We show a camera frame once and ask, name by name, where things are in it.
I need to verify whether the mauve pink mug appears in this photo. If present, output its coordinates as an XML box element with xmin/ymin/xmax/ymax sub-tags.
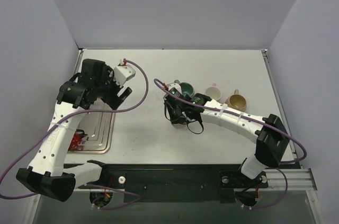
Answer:
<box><xmin>172</xmin><ymin>122</ymin><xmax>186</xmax><ymax>129</ymax></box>

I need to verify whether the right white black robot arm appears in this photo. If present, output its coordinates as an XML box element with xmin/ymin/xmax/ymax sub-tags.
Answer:
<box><xmin>164</xmin><ymin>89</ymin><xmax>289</xmax><ymax>186</ymax></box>

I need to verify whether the white mug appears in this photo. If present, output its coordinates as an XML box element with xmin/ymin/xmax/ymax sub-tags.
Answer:
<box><xmin>204</xmin><ymin>83</ymin><xmax>222</xmax><ymax>101</ymax></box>

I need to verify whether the purple cable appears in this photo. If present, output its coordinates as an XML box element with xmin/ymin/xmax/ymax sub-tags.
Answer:
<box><xmin>0</xmin><ymin>59</ymin><xmax>149</xmax><ymax>211</ymax></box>
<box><xmin>154</xmin><ymin>78</ymin><xmax>307</xmax><ymax>210</ymax></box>

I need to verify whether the red mug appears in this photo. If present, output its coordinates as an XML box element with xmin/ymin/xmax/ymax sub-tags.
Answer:
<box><xmin>68</xmin><ymin>129</ymin><xmax>88</xmax><ymax>151</ymax></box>

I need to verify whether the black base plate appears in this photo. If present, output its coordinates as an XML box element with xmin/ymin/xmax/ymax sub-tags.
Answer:
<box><xmin>88</xmin><ymin>164</ymin><xmax>268</xmax><ymax>203</ymax></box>

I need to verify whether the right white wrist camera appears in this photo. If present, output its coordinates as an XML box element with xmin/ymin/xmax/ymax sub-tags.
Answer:
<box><xmin>167</xmin><ymin>83</ymin><xmax>182</xmax><ymax>97</ymax></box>

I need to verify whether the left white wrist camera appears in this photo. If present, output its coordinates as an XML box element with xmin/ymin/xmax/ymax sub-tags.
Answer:
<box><xmin>113</xmin><ymin>59</ymin><xmax>136</xmax><ymax>87</ymax></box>

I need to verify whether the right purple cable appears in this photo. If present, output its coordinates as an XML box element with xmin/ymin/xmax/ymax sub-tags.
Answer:
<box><xmin>154</xmin><ymin>78</ymin><xmax>307</xmax><ymax>210</ymax></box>

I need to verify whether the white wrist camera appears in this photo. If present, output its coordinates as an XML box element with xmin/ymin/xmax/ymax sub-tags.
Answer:
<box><xmin>113</xmin><ymin>59</ymin><xmax>136</xmax><ymax>87</ymax></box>
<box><xmin>167</xmin><ymin>83</ymin><xmax>182</xmax><ymax>97</ymax></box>

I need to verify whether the green glazed mug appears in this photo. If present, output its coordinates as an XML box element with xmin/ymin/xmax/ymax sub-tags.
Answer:
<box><xmin>174</xmin><ymin>79</ymin><xmax>195</xmax><ymax>97</ymax></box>

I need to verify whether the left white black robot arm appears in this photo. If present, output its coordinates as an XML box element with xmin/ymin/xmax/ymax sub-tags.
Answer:
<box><xmin>16</xmin><ymin>59</ymin><xmax>136</xmax><ymax>202</ymax></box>

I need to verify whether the metal tray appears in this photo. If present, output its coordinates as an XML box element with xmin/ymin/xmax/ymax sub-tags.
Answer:
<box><xmin>68</xmin><ymin>112</ymin><xmax>115</xmax><ymax>154</ymax></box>

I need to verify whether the tan yellow mug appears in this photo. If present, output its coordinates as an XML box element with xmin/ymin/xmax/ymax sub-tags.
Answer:
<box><xmin>225</xmin><ymin>89</ymin><xmax>247</xmax><ymax>112</ymax></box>

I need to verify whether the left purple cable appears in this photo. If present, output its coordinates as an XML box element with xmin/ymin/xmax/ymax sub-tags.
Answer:
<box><xmin>0</xmin><ymin>59</ymin><xmax>149</xmax><ymax>211</ymax></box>

